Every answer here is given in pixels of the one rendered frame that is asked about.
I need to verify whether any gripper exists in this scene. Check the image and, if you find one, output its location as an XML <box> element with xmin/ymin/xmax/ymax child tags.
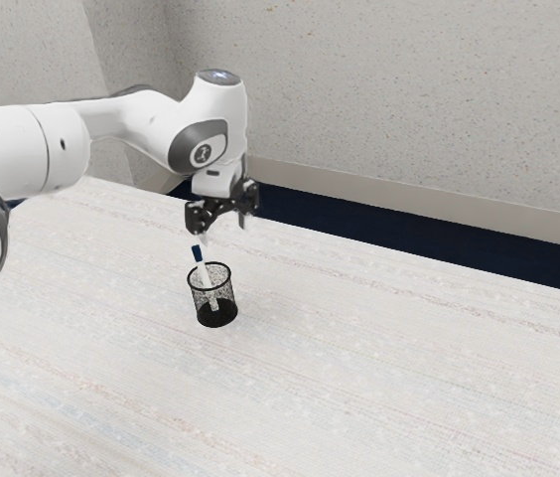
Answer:
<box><xmin>184</xmin><ymin>179</ymin><xmax>260</xmax><ymax>247</ymax></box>

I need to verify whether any white pen with blue cap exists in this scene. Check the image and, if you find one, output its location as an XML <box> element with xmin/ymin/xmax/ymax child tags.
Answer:
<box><xmin>189</xmin><ymin>243</ymin><xmax>221</xmax><ymax>313</ymax></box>

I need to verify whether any black mesh pen holder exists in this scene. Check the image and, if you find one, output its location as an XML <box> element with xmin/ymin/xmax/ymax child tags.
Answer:
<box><xmin>186</xmin><ymin>261</ymin><xmax>239</xmax><ymax>329</ymax></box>

